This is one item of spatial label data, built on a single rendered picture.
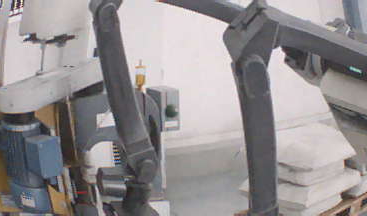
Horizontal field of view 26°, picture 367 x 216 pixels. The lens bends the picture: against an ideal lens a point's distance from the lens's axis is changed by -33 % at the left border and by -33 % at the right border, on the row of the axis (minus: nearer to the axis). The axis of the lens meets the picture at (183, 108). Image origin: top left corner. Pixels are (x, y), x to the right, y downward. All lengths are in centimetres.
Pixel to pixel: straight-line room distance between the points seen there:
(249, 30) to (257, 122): 17
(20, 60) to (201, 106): 248
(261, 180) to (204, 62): 549
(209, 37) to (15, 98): 525
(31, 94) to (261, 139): 60
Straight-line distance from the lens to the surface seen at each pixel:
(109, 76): 208
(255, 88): 157
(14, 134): 208
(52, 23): 210
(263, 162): 171
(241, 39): 155
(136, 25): 626
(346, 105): 205
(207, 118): 728
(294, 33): 156
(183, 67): 714
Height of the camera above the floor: 172
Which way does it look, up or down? 10 degrees down
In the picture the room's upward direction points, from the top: 1 degrees counter-clockwise
